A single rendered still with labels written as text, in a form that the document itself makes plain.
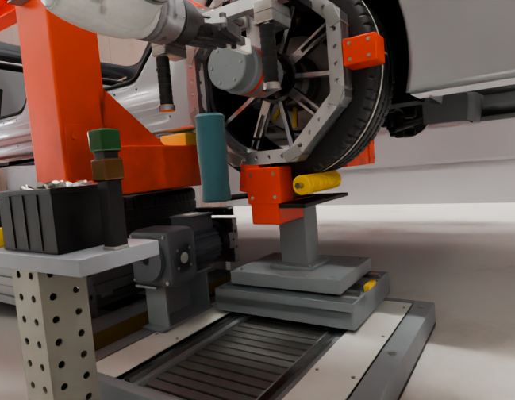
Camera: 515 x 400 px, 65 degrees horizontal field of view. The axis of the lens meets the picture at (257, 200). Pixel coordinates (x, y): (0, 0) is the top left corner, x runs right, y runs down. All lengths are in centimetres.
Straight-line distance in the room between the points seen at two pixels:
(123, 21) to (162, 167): 94
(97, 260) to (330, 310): 73
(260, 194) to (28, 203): 65
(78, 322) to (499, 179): 445
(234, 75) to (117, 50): 731
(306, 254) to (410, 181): 376
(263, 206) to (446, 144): 388
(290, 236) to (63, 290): 75
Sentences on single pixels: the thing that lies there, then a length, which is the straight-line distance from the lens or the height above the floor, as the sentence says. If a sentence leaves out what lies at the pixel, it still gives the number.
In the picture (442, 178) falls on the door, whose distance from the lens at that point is 498.
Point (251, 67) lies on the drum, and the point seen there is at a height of 84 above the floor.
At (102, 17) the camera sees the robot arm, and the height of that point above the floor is 79.
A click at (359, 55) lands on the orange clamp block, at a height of 83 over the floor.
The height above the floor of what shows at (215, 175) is 56.
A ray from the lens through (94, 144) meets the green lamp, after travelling 75.
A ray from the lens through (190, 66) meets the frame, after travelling 143.
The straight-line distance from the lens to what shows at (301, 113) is 146.
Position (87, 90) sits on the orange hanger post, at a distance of 136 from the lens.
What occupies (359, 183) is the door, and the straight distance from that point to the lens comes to 524.
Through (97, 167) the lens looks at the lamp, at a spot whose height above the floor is 60.
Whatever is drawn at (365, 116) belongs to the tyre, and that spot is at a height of 69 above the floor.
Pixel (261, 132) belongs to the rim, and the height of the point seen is 69.
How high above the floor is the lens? 57
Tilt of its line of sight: 5 degrees down
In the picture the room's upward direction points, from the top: 5 degrees counter-clockwise
